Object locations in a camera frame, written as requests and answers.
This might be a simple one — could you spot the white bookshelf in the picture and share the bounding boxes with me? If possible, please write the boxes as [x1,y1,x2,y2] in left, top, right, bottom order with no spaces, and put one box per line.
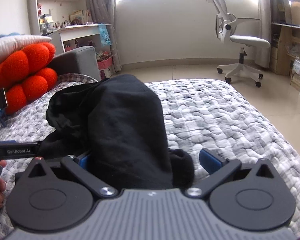
[27,0,90,36]

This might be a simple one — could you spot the orange pumpkin cushion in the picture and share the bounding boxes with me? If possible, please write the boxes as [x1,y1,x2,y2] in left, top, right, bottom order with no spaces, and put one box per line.
[0,42,58,115]

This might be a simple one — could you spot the white pillow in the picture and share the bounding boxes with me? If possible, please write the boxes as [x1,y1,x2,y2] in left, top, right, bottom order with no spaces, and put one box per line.
[0,34,53,68]

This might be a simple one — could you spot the blue hanging bag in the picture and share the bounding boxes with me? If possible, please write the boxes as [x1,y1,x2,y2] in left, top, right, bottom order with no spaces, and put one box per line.
[99,24,111,47]

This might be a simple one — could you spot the pale sheer curtain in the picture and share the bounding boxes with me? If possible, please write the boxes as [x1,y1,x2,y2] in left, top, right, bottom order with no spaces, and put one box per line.
[258,0,276,68]

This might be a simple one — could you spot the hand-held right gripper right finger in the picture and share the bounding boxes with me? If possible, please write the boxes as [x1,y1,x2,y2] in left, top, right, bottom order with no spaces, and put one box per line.
[185,148,280,200]

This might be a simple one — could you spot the blue plush toy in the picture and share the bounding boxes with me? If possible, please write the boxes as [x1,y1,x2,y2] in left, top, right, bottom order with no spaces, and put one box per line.
[0,31,26,40]

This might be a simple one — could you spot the grey checked sheet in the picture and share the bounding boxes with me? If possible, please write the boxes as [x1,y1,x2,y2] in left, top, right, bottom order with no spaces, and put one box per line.
[57,73,98,84]

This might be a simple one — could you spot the white desk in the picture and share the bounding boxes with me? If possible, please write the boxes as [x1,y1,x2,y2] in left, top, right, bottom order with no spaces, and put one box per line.
[59,24,115,78]

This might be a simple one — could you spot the wooden desk with shelves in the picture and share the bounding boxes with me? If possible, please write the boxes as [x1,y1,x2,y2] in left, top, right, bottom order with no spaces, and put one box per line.
[269,0,300,92]

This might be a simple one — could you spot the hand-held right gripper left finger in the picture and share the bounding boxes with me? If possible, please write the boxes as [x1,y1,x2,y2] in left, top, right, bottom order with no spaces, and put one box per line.
[27,152,117,198]

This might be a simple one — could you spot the white office chair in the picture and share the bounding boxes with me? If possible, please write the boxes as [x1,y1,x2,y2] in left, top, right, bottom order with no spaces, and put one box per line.
[204,0,272,88]

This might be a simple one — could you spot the grey sofa armrest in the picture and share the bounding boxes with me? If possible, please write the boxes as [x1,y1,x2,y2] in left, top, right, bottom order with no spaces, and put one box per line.
[49,46,102,82]

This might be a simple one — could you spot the grey patterned curtain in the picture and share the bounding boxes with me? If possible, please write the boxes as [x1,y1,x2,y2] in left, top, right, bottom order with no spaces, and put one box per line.
[84,0,122,72]

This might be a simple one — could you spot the grey white quilted blanket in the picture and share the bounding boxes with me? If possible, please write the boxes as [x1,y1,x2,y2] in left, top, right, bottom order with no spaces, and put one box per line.
[0,79,300,235]

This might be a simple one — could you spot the person's left hand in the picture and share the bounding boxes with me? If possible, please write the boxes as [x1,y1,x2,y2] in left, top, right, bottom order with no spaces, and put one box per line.
[0,161,7,209]

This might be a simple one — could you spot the pink storage box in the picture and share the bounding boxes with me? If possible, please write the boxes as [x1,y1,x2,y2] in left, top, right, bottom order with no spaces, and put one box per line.
[97,55,115,78]

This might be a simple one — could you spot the black t-shirt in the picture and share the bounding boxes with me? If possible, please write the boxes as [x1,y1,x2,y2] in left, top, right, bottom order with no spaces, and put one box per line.
[37,74,194,189]

